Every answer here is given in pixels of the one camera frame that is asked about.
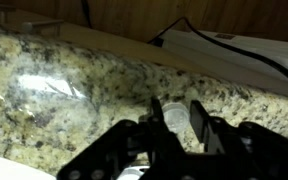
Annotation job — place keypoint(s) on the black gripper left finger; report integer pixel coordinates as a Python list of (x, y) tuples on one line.
[(117, 153)]

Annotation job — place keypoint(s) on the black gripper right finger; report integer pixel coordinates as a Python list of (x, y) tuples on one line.
[(250, 150)]

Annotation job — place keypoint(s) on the white contact lens case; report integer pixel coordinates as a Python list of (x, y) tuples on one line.
[(176, 116)]

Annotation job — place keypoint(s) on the crumpled clear plastic wrapper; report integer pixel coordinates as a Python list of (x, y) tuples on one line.
[(47, 88)]

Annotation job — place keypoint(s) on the white sink basin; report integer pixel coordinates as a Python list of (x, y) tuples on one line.
[(7, 168)]

